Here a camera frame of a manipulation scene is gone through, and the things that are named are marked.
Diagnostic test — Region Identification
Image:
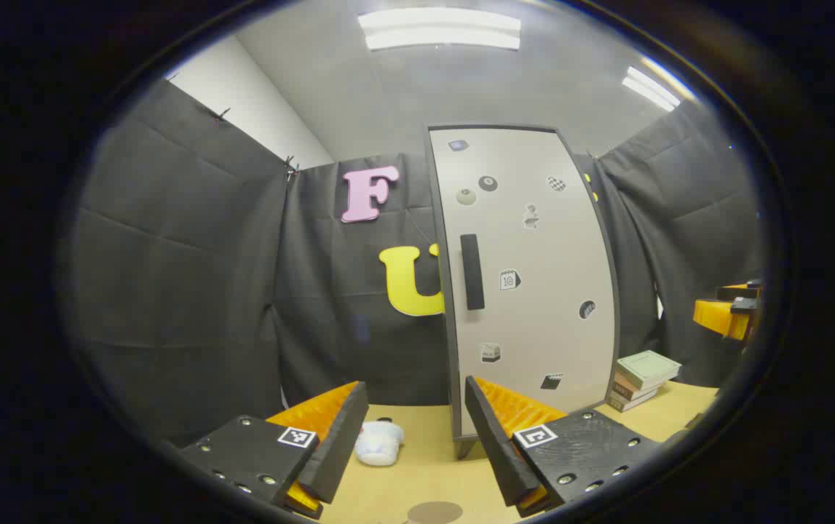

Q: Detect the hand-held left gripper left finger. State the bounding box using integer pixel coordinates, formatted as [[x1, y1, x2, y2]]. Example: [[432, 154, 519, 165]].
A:
[[178, 381, 370, 521]]

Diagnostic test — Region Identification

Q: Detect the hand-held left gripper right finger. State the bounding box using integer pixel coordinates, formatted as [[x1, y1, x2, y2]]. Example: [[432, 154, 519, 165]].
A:
[[464, 376, 669, 519]]

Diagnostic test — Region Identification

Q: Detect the dark grey cabinet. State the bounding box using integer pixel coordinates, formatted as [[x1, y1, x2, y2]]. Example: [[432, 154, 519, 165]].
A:
[[424, 122, 623, 461]]

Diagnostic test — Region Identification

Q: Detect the black door handle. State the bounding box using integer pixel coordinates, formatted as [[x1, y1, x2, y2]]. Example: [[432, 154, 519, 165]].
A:
[[459, 233, 486, 311]]

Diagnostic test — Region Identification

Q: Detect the grey cabinet door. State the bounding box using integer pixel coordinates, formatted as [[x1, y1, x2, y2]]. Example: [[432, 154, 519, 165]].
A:
[[430, 127, 618, 437]]

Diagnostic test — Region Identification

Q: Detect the white crumpled paper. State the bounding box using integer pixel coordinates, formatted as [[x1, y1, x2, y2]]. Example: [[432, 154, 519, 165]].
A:
[[355, 421, 405, 467]]

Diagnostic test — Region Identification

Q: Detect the green book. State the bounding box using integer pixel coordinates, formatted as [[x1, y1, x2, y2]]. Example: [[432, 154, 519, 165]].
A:
[[617, 351, 682, 390]]

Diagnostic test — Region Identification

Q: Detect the brown book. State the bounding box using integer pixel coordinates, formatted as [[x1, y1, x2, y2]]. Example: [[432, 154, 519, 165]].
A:
[[612, 375, 669, 402]]

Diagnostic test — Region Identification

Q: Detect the grey-brown book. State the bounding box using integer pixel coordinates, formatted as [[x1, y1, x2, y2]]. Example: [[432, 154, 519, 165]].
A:
[[606, 393, 660, 413]]

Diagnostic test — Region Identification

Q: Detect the black backdrop cloth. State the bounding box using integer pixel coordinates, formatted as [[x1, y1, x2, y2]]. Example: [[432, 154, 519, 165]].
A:
[[71, 79, 764, 448]]

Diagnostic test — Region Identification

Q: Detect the small ceiling light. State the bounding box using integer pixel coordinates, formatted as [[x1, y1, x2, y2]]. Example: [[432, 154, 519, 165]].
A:
[[621, 65, 681, 112]]

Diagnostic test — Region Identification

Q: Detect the long ceiling light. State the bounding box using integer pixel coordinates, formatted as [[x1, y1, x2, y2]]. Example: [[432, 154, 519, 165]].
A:
[[357, 7, 522, 52]]

